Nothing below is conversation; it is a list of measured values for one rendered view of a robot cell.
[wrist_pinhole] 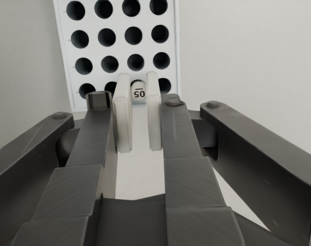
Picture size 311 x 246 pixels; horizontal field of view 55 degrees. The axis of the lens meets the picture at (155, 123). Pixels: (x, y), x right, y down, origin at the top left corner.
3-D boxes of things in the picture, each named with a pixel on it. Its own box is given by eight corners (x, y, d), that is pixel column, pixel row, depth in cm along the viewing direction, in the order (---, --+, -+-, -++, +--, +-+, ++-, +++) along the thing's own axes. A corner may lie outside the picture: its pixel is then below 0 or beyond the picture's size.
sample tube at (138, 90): (130, 72, 25) (129, 85, 21) (145, 71, 25) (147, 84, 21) (131, 87, 25) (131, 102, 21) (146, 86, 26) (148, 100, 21)
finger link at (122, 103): (132, 153, 16) (117, 154, 16) (133, 112, 22) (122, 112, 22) (127, 98, 15) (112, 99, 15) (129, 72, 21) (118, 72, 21)
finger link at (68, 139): (115, 156, 14) (50, 161, 14) (120, 120, 18) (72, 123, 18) (112, 126, 13) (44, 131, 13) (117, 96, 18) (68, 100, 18)
